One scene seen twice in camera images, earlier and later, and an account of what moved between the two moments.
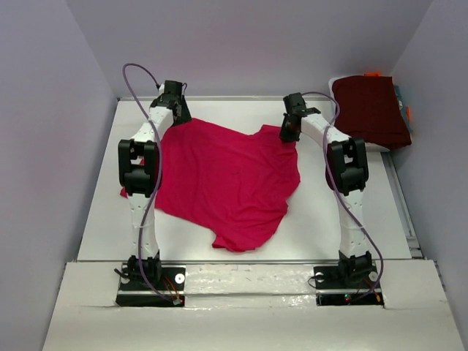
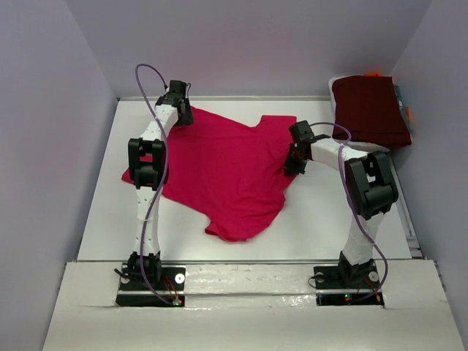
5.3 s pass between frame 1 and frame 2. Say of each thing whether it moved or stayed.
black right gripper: moved
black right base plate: stayed
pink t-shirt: moved
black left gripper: stayed
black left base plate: stayed
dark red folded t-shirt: stayed
